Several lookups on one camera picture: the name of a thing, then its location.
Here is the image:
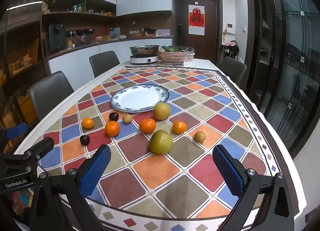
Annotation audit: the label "pile of clothes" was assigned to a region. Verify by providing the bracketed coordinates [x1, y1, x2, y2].
[220, 41, 239, 59]

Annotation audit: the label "grey dining chair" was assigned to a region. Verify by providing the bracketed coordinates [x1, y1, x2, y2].
[29, 71, 75, 121]
[219, 57, 247, 85]
[89, 51, 121, 78]

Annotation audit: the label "green mango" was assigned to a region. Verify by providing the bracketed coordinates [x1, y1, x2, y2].
[149, 130, 173, 155]

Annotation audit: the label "black water dispenser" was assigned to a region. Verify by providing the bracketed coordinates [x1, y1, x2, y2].
[49, 22, 67, 51]

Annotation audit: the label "glass sliding door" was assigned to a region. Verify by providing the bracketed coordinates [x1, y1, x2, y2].
[246, 0, 320, 156]

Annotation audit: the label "dark brown door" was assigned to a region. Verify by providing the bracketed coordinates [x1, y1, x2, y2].
[175, 0, 222, 62]

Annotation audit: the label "pink woven basket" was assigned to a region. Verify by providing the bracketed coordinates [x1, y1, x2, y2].
[159, 49, 191, 64]

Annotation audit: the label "blue rimmed white plate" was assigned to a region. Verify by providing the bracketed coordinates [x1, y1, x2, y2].
[110, 84, 170, 113]

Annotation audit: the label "white induction cooker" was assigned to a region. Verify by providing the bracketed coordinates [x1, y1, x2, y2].
[129, 54, 159, 64]

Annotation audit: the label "yellow pear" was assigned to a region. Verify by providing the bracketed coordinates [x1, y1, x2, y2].
[153, 103, 171, 121]

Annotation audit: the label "red wall calendar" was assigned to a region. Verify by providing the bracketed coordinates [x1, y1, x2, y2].
[188, 5, 205, 35]

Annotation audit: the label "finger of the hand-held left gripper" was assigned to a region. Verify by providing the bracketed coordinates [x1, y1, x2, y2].
[0, 122, 28, 140]
[14, 137, 55, 164]

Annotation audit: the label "steel pan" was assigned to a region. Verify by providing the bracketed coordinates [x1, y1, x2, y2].
[129, 45, 160, 57]

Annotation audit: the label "green leafy vegetables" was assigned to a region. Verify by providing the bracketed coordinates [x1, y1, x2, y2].
[161, 45, 190, 53]

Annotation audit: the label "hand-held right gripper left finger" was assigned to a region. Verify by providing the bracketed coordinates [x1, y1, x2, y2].
[29, 144, 112, 231]

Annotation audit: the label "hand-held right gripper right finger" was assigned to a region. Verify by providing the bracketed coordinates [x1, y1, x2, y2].
[212, 144, 302, 231]

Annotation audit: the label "colourful checkered tablecloth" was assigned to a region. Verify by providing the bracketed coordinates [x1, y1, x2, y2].
[40, 67, 293, 231]

